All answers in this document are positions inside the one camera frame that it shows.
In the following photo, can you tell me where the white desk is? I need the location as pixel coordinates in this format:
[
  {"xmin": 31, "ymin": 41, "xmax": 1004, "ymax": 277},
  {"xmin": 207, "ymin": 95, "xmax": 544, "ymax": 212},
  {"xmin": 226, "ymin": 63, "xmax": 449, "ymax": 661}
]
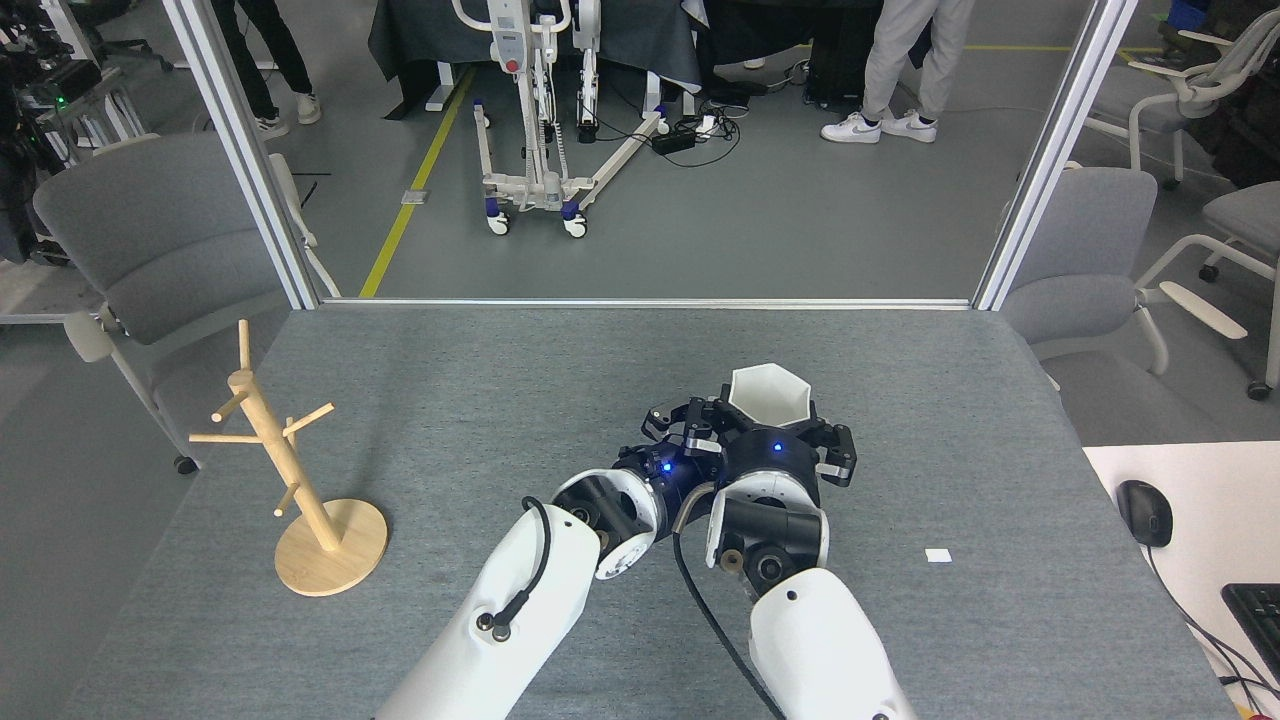
[{"xmin": 1083, "ymin": 441, "xmax": 1280, "ymax": 720}]

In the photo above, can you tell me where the white hexagonal cup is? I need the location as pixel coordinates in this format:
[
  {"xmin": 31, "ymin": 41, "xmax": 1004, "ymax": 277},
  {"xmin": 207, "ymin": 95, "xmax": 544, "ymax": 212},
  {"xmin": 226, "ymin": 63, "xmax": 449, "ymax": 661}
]
[{"xmin": 727, "ymin": 364, "xmax": 811, "ymax": 429}]

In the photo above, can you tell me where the equipment rack with green light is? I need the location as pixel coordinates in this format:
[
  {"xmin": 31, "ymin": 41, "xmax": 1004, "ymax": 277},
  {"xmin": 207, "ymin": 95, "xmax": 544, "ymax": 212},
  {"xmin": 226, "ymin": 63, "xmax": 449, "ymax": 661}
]
[{"xmin": 0, "ymin": 40, "xmax": 146, "ymax": 161}]

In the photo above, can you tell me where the person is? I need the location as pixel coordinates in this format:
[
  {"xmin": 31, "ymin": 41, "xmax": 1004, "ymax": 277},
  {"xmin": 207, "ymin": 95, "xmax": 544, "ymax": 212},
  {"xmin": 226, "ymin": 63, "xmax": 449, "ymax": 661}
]
[
  {"xmin": 820, "ymin": 0, "xmax": 976, "ymax": 145},
  {"xmin": 205, "ymin": 0, "xmax": 323, "ymax": 139}
]

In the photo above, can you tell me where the wooden cup rack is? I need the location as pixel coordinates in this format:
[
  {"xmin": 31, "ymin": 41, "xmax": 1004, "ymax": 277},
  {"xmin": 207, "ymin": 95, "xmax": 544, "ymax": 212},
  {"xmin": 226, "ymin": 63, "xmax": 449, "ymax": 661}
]
[{"xmin": 188, "ymin": 319, "xmax": 389, "ymax": 599}]

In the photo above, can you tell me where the grey chair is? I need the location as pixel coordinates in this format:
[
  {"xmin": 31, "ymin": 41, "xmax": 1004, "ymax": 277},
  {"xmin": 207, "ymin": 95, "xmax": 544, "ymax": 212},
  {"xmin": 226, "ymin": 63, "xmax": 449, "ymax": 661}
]
[
  {"xmin": 1140, "ymin": 180, "xmax": 1280, "ymax": 401},
  {"xmin": 33, "ymin": 133, "xmax": 341, "ymax": 476},
  {"xmin": 1000, "ymin": 160, "xmax": 1249, "ymax": 393}
]

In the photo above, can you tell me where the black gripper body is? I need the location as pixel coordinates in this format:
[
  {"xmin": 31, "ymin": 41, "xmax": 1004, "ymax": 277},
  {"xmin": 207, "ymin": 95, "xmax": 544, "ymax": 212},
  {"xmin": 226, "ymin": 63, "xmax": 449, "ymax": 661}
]
[
  {"xmin": 613, "ymin": 443, "xmax": 725, "ymax": 514},
  {"xmin": 720, "ymin": 426, "xmax": 825, "ymax": 503}
]

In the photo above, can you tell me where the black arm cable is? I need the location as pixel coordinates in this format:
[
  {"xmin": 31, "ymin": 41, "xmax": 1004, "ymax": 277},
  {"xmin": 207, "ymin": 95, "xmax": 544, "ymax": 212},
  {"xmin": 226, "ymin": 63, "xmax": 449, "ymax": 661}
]
[
  {"xmin": 478, "ymin": 497, "xmax": 553, "ymax": 641},
  {"xmin": 672, "ymin": 485, "xmax": 791, "ymax": 720}
]

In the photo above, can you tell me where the black computer mouse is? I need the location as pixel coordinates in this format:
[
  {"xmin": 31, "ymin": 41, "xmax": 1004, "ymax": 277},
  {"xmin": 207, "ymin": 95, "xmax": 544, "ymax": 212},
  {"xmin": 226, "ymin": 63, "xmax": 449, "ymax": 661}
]
[{"xmin": 1116, "ymin": 480, "xmax": 1174, "ymax": 548}]

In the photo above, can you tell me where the dark cloth covered table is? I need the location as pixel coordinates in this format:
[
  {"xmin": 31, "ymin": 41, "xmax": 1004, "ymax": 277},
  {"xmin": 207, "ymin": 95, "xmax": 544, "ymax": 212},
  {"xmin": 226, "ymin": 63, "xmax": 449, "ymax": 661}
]
[{"xmin": 367, "ymin": 0, "xmax": 706, "ymax": 96}]

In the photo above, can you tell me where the yellow floor tape line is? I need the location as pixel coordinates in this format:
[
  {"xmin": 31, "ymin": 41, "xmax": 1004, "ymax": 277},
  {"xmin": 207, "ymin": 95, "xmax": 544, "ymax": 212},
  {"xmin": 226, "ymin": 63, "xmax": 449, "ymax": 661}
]
[{"xmin": 358, "ymin": 68, "xmax": 476, "ymax": 299}]

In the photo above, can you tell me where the black mouse cable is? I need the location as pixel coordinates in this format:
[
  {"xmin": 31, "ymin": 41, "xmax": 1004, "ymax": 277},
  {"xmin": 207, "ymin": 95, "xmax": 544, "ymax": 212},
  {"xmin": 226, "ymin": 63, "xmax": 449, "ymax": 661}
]
[{"xmin": 1145, "ymin": 545, "xmax": 1280, "ymax": 701}]

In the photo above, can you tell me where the white frame office chair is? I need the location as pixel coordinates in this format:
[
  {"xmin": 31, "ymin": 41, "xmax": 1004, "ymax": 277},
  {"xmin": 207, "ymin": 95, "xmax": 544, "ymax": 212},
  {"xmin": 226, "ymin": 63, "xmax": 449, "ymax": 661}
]
[{"xmin": 1085, "ymin": 8, "xmax": 1280, "ymax": 191}]

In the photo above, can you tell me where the silver frame post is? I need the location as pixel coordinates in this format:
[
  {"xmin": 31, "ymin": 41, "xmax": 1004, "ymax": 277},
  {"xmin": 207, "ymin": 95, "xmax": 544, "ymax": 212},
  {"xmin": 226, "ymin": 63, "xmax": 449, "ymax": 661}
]
[
  {"xmin": 972, "ymin": 0, "xmax": 1141, "ymax": 311},
  {"xmin": 160, "ymin": 0, "xmax": 321, "ymax": 311}
]

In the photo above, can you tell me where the white wheeled stand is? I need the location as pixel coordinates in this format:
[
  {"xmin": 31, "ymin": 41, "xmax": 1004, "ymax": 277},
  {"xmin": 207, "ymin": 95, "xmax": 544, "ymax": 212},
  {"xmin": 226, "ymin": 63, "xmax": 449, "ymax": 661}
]
[{"xmin": 452, "ymin": 0, "xmax": 673, "ymax": 238}]

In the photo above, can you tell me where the silver frame rail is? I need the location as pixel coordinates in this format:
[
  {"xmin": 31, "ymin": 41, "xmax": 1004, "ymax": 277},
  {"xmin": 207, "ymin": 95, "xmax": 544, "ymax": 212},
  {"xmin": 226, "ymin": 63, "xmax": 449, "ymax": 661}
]
[{"xmin": 320, "ymin": 297, "xmax": 973, "ymax": 311}]

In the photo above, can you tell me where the black keyboard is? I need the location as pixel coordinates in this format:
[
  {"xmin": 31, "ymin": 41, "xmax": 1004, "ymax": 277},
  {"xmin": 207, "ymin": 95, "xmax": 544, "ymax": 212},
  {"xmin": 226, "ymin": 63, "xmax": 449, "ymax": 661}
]
[{"xmin": 1221, "ymin": 583, "xmax": 1280, "ymax": 681}]

